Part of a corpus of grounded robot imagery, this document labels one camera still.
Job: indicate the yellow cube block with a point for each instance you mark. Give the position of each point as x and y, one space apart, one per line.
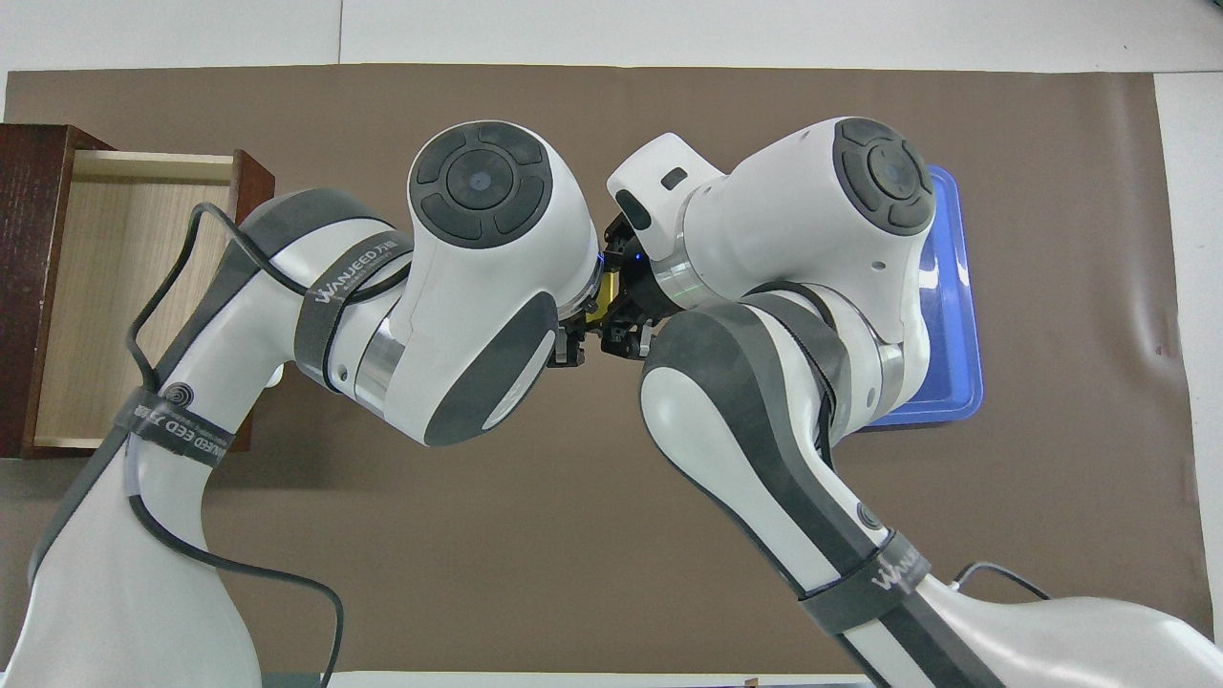
597 313

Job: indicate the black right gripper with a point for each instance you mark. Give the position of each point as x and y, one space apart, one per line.
631 282

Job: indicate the wooden drawer with dark panel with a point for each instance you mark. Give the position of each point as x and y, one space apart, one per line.
105 287

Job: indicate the blue plastic tray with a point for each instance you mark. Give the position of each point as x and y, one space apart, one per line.
955 363

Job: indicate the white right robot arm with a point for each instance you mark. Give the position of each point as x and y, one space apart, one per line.
812 239

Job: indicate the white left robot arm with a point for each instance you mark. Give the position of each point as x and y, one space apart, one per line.
459 287

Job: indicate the brown table mat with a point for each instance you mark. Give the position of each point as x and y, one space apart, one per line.
573 526

